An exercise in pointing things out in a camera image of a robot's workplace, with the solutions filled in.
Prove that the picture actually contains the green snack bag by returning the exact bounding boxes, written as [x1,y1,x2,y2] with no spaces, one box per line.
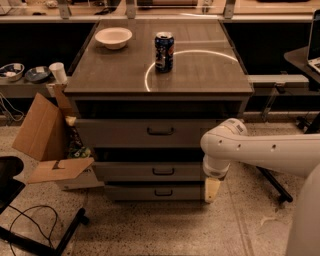
[67,147,91,158]

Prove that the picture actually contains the open cardboard box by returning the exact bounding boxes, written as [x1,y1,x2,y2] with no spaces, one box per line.
[12,93,104,190]

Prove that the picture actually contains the grey drawer cabinet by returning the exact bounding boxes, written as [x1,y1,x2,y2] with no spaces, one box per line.
[63,18,255,203]

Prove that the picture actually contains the grey bottom drawer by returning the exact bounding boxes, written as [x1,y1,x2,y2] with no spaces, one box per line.
[105,184,204,201]

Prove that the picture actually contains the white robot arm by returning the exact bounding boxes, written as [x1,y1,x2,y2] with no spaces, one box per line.
[200,118,320,256]

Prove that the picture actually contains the blue bowl on shelf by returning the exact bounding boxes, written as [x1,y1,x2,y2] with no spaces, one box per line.
[25,66,51,83]

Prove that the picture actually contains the white patterned bowl on shelf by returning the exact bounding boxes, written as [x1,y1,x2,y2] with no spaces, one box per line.
[0,63,25,82]

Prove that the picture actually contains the grey top drawer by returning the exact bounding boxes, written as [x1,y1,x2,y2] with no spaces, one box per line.
[76,119,220,148]

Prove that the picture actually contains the laptop computer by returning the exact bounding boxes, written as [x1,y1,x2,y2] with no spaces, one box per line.
[307,9,320,74]

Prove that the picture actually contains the black floor cable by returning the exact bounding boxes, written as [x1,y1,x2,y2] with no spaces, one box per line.
[7,204,59,256]

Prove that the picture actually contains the white cables at left wall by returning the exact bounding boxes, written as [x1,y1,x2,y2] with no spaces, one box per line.
[0,92,26,123]

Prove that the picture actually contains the blue soda can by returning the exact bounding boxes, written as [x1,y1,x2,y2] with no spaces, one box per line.
[155,32,174,73]

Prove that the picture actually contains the white paper cup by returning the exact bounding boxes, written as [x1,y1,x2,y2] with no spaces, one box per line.
[49,62,68,84]

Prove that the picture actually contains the grey drawer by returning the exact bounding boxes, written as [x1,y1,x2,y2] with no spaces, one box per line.
[93,162,205,182]
[76,119,220,148]
[105,184,204,201]

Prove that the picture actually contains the white bowl on cabinet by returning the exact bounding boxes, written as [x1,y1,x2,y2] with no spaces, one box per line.
[95,27,132,50]

